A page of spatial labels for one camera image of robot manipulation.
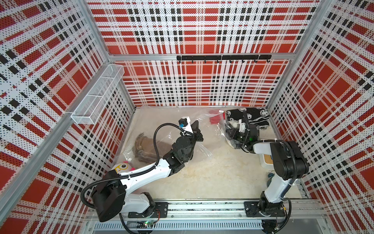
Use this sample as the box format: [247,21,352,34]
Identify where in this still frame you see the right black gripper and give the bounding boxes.
[226,128,248,144]

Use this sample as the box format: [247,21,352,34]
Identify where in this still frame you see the grey white plaid scarf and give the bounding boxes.
[225,121,248,149]

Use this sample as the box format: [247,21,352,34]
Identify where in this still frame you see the black smiley pattern scarf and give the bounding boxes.
[226,107,269,129]

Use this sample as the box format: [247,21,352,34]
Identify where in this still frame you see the brown knitted scarf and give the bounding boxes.
[133,133,172,164]

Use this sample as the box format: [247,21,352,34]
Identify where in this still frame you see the red knitted scarf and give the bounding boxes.
[209,111,226,125]

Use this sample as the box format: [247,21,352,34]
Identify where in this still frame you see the clear plastic vacuum bag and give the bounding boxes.
[122,108,261,167]

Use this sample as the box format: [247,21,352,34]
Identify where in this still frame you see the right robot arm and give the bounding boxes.
[225,123,309,216]

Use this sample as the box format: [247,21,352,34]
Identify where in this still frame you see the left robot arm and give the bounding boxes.
[81,117,204,222]

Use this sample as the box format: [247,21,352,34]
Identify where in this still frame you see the white wooden top tray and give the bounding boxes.
[259,154,274,170]

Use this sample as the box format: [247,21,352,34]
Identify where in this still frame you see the small alarm clock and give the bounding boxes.
[267,173,275,187]

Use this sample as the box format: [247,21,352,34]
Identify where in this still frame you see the pink striped plush toy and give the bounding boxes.
[113,161,135,174]

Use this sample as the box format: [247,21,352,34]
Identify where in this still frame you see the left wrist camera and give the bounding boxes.
[178,117,192,132]

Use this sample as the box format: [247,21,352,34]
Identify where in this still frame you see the black corrugated right cable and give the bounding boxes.
[242,109,299,234]

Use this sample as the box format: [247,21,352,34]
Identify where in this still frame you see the black corrugated cable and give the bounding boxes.
[80,122,193,234]
[242,109,299,234]

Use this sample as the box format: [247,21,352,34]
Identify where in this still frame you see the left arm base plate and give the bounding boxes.
[128,202,168,218]

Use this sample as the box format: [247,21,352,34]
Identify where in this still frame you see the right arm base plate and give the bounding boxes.
[244,201,286,217]

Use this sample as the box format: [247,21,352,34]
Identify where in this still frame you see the black wall hook rail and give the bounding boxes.
[176,55,272,61]

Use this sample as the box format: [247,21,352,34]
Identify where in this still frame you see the black corrugated left cable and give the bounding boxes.
[80,122,193,234]

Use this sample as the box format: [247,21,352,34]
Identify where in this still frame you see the aluminium front rail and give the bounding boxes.
[86,199,328,220]

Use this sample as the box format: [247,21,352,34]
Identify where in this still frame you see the white wire mesh shelf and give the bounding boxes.
[71,64,124,125]

